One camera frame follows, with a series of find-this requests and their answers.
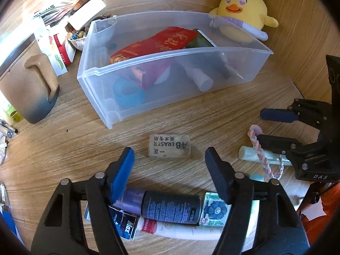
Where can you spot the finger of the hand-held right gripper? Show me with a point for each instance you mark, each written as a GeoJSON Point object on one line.
{"type": "Point", "coordinates": [276, 142]}
{"type": "Point", "coordinates": [277, 115]}

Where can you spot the beige eraser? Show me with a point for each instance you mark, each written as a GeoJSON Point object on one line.
{"type": "Point", "coordinates": [170, 146]}

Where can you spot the red and white box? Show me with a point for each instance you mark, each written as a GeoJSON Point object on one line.
{"type": "Point", "coordinates": [63, 50]}

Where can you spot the white cylindrical container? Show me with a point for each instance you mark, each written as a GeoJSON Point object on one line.
{"type": "Point", "coordinates": [203, 82]}

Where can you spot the glass beads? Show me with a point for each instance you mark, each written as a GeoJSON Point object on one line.
{"type": "Point", "coordinates": [77, 34]}

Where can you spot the fruit print white carton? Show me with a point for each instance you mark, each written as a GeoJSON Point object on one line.
{"type": "Point", "coordinates": [57, 58]}

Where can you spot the yellow green small object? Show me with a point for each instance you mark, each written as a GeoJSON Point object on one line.
{"type": "Point", "coordinates": [13, 114]}

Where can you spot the brown gradient mug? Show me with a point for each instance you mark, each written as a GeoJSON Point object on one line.
{"type": "Point", "coordinates": [26, 90]}

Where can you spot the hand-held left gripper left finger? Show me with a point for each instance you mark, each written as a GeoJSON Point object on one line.
{"type": "Point", "coordinates": [123, 170]}

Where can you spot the white cream tube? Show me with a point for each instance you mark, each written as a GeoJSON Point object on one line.
{"type": "Point", "coordinates": [180, 231]}

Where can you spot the blue staples box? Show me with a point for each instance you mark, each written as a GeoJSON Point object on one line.
{"type": "Point", "coordinates": [127, 225]}

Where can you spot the dark purple spray bottle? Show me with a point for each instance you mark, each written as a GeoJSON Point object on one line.
{"type": "Point", "coordinates": [170, 207]}

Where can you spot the person's right forearm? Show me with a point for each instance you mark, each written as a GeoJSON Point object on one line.
{"type": "Point", "coordinates": [326, 217]}

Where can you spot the blue tape roll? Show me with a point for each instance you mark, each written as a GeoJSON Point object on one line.
{"type": "Point", "coordinates": [127, 95]}

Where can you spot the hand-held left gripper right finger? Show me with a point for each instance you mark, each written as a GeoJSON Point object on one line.
{"type": "Point", "coordinates": [217, 175]}

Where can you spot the white ballpoint pen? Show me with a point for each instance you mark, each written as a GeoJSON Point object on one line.
{"type": "Point", "coordinates": [237, 72]}

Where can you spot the clear plastic storage bin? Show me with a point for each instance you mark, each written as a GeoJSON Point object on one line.
{"type": "Point", "coordinates": [239, 66]}

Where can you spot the yellow chick plush toy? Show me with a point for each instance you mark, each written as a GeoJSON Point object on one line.
{"type": "Point", "coordinates": [244, 8]}

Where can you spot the white red carton box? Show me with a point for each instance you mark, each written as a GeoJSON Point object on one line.
{"type": "Point", "coordinates": [55, 9]}

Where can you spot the pale green tube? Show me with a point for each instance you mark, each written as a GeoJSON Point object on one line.
{"type": "Point", "coordinates": [251, 154]}

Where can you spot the floral print small box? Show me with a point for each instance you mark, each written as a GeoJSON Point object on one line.
{"type": "Point", "coordinates": [213, 211]}

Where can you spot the white cardboard box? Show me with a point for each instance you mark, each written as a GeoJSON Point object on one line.
{"type": "Point", "coordinates": [87, 12]}

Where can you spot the red foil packet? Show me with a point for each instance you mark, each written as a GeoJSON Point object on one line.
{"type": "Point", "coordinates": [159, 42]}

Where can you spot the white bowl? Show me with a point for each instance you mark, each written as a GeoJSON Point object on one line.
{"type": "Point", "coordinates": [78, 43]}

